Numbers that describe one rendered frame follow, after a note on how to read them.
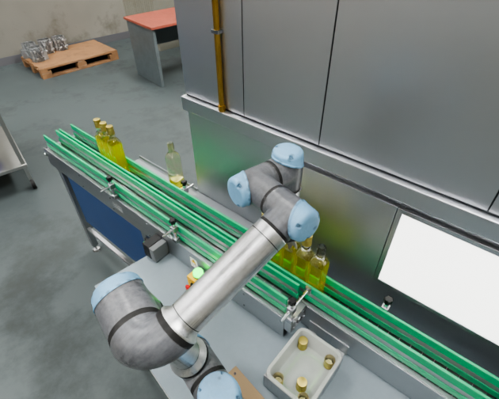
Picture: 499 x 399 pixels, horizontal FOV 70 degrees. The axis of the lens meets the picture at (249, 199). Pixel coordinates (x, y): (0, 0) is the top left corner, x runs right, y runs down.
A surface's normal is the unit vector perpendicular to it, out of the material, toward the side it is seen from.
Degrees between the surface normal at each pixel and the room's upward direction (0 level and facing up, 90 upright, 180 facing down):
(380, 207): 90
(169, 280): 0
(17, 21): 90
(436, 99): 90
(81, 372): 0
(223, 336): 0
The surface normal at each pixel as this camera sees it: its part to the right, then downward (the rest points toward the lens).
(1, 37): 0.66, 0.48
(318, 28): -0.65, 0.50
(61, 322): -0.01, -0.76
